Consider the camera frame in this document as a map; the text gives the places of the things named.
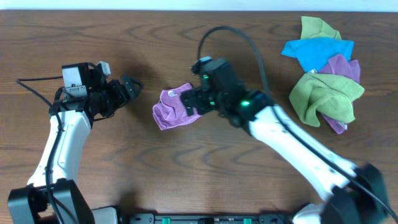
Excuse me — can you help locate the purple microfiber cloth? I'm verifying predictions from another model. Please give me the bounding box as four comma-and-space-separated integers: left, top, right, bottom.
152, 83, 201, 131

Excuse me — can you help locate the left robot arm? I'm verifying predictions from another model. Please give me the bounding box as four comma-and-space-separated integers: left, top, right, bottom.
7, 75, 144, 223

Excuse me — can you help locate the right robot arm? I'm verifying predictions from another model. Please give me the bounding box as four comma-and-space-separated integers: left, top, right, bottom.
180, 88, 397, 223

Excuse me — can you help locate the blue microfiber cloth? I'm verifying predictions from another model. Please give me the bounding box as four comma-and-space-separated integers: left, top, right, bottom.
281, 37, 354, 72

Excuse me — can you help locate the green cloth in front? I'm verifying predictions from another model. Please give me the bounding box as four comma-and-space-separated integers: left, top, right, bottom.
289, 73, 364, 127

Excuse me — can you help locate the green cloth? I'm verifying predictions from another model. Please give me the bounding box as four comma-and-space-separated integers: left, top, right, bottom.
289, 73, 364, 127
300, 16, 341, 40

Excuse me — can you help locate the purple cloth in pile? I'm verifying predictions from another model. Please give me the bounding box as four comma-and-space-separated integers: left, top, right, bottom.
319, 54, 361, 83

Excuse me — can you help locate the green cloth at back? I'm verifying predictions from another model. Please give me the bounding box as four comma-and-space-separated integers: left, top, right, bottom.
300, 16, 341, 40

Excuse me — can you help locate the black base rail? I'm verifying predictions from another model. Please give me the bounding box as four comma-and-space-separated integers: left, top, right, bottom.
119, 213, 292, 224

